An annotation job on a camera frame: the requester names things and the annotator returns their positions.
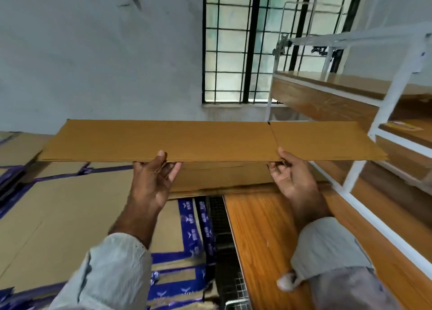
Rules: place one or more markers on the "person's left hand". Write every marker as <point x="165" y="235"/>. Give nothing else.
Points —
<point x="154" y="185"/>

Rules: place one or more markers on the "person's right hand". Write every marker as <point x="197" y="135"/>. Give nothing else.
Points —
<point x="297" y="181"/>

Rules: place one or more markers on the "person's right forearm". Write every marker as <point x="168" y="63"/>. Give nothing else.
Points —
<point x="310" y="212"/>

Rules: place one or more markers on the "person's left forearm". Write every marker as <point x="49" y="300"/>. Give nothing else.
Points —
<point x="138" y="225"/>

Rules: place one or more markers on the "person's light grey shirt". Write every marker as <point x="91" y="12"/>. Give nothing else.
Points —
<point x="108" y="272"/>

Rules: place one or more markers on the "wooden table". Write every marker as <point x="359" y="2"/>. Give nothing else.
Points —
<point x="270" y="252"/>

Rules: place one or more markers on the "white metal shelf rack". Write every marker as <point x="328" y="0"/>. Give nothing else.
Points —
<point x="398" y="83"/>

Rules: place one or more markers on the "black framed window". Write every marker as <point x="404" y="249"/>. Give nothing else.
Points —
<point x="251" y="43"/>

